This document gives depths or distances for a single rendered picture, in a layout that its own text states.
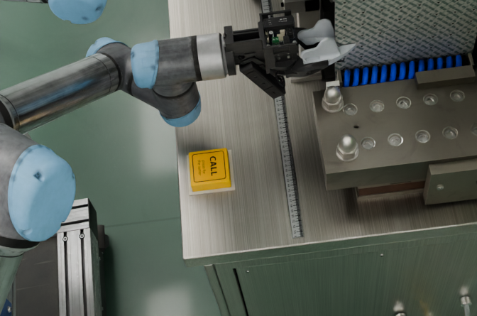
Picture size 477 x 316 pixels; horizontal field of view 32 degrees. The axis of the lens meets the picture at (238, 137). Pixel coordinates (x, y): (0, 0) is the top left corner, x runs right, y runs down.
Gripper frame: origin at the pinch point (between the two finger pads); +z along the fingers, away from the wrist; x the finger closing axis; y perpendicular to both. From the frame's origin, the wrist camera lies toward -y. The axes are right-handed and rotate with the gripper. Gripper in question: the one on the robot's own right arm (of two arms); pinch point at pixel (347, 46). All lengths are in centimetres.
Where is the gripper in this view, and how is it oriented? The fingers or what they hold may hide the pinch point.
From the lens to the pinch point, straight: 141.2
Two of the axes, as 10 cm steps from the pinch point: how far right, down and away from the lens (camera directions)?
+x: -0.9, -8.5, 5.1
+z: 9.9, -1.3, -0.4
